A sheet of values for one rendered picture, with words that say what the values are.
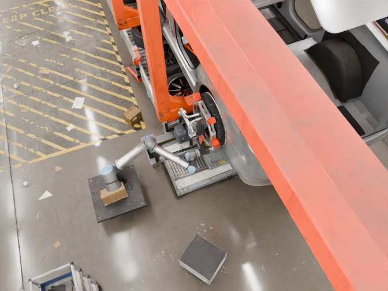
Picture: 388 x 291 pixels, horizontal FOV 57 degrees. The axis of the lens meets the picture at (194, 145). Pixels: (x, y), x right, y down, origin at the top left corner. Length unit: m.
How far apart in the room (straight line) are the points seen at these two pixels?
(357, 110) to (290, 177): 3.79
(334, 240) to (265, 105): 0.38
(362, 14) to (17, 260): 4.31
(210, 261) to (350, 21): 2.74
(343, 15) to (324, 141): 1.25
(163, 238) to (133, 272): 0.52
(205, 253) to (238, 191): 1.06
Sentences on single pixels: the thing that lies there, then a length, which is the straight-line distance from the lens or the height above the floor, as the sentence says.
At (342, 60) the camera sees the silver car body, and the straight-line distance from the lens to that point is 4.48.
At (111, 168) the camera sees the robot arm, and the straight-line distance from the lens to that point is 4.27.
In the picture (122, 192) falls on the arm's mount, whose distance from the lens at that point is 4.30.
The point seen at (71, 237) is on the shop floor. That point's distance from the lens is 4.74.
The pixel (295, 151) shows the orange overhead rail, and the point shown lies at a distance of 0.90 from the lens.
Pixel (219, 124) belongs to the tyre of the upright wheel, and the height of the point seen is 1.08.
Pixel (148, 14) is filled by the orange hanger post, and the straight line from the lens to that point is 3.45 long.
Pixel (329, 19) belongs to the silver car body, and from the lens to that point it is 2.38.
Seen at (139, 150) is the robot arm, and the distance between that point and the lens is 4.26.
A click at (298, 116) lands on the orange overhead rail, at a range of 1.33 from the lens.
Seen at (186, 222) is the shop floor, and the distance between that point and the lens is 4.53.
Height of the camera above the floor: 4.26
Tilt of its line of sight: 58 degrees down
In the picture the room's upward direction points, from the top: 2 degrees counter-clockwise
